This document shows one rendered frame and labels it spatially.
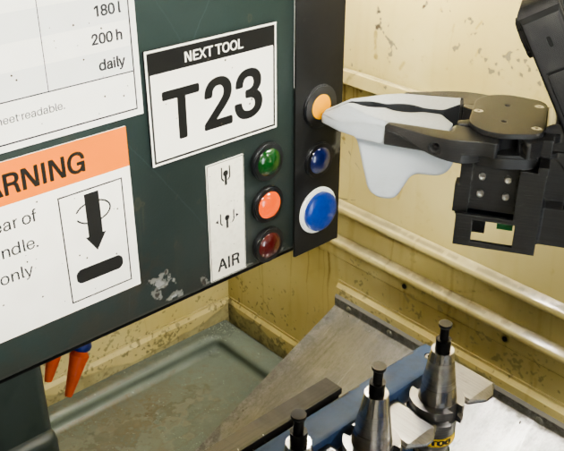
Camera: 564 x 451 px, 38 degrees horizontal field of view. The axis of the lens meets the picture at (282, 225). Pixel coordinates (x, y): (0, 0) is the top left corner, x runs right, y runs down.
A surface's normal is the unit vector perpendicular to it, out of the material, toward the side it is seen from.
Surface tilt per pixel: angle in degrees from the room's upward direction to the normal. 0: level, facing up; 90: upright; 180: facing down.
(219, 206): 90
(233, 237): 90
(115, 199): 90
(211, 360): 0
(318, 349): 24
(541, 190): 90
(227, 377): 0
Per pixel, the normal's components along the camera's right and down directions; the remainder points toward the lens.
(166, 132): 0.67, 0.36
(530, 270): -0.74, 0.32
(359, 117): -0.56, -0.48
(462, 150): -0.17, 0.47
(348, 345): -0.30, -0.67
